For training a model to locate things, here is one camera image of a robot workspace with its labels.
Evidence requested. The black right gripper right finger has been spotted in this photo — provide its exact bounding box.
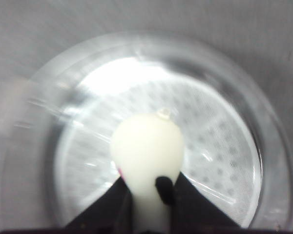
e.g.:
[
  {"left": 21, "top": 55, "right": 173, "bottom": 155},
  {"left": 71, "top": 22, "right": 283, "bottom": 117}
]
[{"left": 171, "top": 173, "right": 239, "bottom": 229}]

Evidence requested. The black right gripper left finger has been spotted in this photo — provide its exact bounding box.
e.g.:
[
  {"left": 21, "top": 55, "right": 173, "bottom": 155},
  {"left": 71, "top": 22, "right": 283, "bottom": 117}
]
[{"left": 66, "top": 178, "right": 132, "bottom": 229}]

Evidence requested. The stainless steel steamer pot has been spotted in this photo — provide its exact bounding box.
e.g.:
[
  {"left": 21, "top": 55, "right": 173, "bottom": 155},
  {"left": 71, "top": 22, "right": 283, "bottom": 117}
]
[{"left": 0, "top": 32, "right": 293, "bottom": 234}]

